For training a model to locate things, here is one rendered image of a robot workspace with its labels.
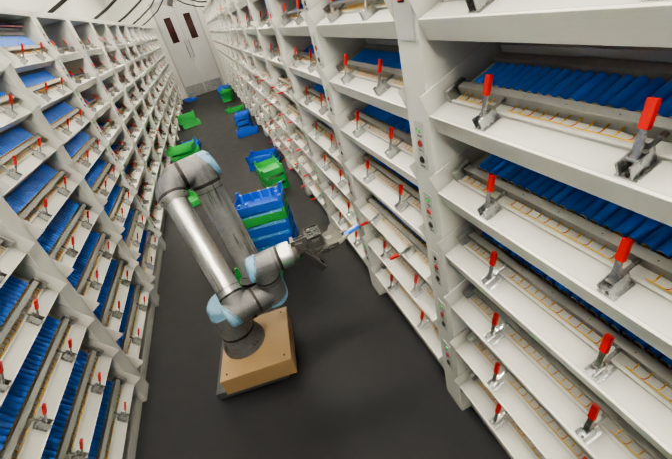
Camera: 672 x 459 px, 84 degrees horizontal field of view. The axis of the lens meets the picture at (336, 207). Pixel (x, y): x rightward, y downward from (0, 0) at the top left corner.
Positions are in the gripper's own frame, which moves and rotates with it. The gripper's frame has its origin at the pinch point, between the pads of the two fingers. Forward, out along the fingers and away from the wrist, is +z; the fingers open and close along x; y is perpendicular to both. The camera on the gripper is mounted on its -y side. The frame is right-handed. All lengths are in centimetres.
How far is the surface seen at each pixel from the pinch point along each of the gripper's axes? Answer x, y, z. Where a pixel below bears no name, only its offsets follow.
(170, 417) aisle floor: 12, -63, -95
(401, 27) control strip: -32, 66, 18
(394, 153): -12.4, 29.9, 19.3
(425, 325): -14, -47, 19
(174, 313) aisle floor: 84, -64, -97
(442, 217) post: -39.0, 21.3, 17.8
